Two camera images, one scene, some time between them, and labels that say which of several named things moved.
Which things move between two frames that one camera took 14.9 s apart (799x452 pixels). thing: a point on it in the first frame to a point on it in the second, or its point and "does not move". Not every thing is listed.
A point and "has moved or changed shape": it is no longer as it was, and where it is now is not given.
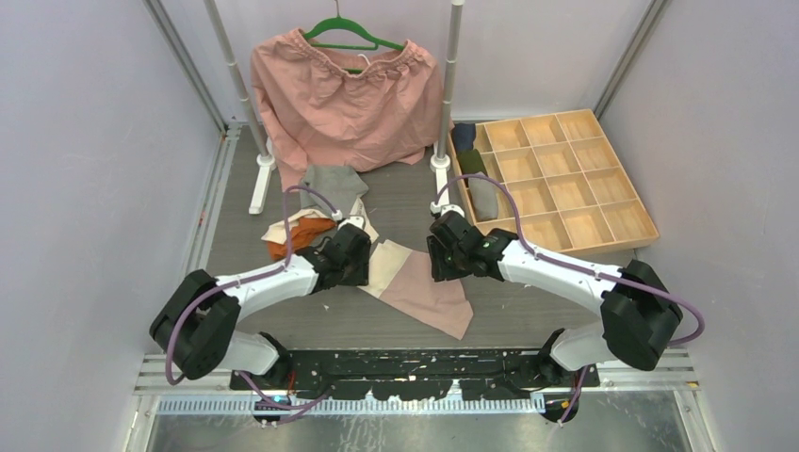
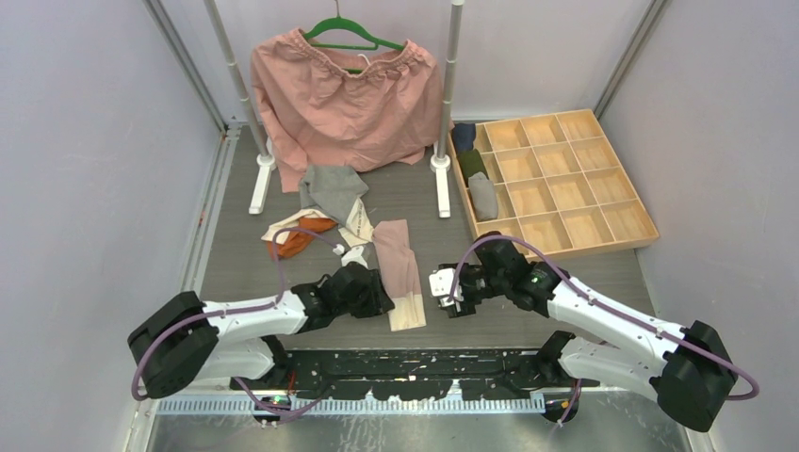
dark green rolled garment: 470,162 does not move
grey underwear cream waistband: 341,185 does not move
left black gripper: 359,278 to 378,301
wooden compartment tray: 575,194 does not move
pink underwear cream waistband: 406,281 has moved or changed shape
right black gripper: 440,269 to 467,306
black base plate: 489,373 does not move
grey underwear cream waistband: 484,198 does not move
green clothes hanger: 339,23 does not move
